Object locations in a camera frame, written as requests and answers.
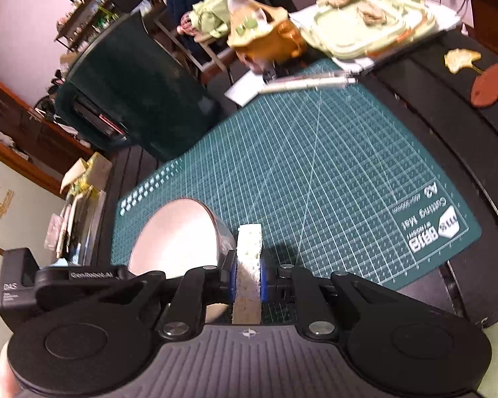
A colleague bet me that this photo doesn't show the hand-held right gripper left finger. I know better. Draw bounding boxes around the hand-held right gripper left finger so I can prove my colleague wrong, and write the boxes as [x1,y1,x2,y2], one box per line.
[97,250,238,341]

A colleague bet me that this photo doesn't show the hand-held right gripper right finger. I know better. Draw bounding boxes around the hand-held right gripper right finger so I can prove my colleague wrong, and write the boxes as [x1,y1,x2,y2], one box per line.
[261,254,400,339]

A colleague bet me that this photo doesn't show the white oval sponge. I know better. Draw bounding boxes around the white oval sponge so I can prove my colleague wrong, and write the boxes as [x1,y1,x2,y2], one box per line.
[231,223,263,325]

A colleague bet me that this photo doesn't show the white ceramic bowl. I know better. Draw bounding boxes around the white ceramic bowl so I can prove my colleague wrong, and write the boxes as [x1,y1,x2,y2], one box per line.
[128,198,237,325]

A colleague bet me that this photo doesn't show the person's left hand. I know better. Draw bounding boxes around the person's left hand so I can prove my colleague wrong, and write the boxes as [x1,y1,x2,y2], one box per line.
[0,342,24,398]

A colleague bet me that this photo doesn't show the stack of books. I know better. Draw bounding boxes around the stack of books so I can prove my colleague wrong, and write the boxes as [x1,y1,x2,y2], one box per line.
[45,191,109,267]

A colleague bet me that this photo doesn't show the green cutting mat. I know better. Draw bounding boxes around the green cutting mat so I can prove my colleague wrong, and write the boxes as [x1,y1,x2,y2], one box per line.
[110,58,482,304]

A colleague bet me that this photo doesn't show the green patterned box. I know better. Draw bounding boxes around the green patterned box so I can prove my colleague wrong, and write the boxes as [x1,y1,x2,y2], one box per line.
[61,153,114,200]

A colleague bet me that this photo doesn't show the white card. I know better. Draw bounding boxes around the white card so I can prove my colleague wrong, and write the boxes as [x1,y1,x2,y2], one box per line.
[224,72,275,107]

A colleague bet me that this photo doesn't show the white pen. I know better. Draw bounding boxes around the white pen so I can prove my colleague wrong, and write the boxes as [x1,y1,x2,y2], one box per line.
[259,74,358,94]
[274,70,358,86]

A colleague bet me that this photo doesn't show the dark green pitcher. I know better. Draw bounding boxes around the dark green pitcher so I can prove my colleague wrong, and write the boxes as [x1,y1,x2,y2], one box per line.
[54,12,225,162]

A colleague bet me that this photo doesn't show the light wooden stool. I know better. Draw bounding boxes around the light wooden stool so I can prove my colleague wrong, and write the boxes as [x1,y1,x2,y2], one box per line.
[153,8,242,84]

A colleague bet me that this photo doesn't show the orange ceramic lidded mug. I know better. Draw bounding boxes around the orange ceramic lidded mug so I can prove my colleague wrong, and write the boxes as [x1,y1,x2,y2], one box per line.
[226,0,308,72]

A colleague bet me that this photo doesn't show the light green container lid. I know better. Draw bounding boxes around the light green container lid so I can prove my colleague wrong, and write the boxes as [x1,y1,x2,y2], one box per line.
[305,0,436,56]

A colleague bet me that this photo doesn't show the light green bag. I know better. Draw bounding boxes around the light green bag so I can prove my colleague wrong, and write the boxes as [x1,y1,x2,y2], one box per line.
[191,0,241,39]

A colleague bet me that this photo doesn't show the green lid with orange seal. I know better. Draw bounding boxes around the green lid with orange seal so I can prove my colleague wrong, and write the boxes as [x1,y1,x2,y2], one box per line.
[336,19,439,61]

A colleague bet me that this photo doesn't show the cluttered dark desk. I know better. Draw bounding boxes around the cluttered dark desk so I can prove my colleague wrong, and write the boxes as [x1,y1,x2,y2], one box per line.
[54,0,151,51]

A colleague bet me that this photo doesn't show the brown leather fish ornament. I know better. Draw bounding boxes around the brown leather fish ornament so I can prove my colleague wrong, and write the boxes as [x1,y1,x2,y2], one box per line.
[470,63,498,109]

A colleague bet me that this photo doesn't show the yellow ginkgo leaf ornament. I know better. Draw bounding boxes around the yellow ginkgo leaf ornament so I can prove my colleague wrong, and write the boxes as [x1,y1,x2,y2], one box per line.
[444,49,482,74]

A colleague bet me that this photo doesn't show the white paper sheets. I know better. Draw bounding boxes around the white paper sheets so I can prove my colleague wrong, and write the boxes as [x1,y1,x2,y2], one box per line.
[290,0,462,72]

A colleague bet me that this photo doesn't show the brown wooden cabinet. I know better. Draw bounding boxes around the brown wooden cabinet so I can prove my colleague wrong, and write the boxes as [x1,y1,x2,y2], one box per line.
[460,0,498,72]

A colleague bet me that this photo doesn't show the pink wire whisk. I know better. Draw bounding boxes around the pink wire whisk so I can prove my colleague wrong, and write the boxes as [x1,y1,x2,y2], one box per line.
[178,12,197,36]

